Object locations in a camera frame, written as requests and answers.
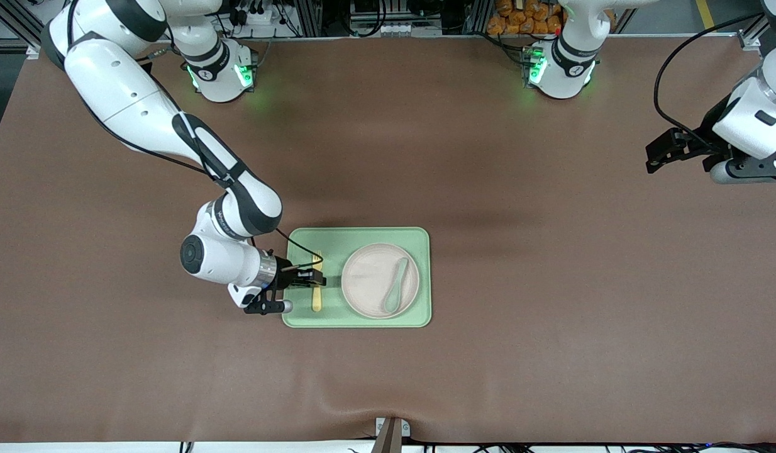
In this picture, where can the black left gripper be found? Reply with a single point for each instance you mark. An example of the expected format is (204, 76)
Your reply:
(706, 136)

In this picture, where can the white power strip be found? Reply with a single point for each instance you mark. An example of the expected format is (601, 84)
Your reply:
(259, 16)

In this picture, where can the brown table mat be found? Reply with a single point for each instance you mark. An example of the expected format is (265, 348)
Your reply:
(551, 251)

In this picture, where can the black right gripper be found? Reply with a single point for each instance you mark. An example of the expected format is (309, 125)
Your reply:
(285, 275)

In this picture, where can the metal table edge clamp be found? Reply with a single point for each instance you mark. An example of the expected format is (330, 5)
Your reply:
(391, 434)

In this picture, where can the light green rectangular tray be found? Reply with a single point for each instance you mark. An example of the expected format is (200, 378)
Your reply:
(369, 236)

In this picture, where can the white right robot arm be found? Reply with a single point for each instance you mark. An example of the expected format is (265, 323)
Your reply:
(124, 88)

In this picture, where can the yellow plastic fork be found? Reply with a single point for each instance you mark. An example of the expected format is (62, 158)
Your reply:
(317, 301)

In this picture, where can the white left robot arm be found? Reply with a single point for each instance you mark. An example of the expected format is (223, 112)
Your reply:
(567, 69)

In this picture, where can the sage green plastic spoon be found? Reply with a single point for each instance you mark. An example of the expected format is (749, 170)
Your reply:
(393, 302)

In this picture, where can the white connector box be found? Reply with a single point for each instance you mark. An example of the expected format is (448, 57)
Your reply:
(394, 28)

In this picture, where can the pale pink round plate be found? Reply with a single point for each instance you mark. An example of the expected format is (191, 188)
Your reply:
(369, 277)

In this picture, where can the aluminium frame post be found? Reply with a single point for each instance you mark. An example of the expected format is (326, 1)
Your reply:
(307, 16)

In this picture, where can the orange packaged goods pile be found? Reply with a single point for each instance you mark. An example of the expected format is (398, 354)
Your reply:
(520, 16)

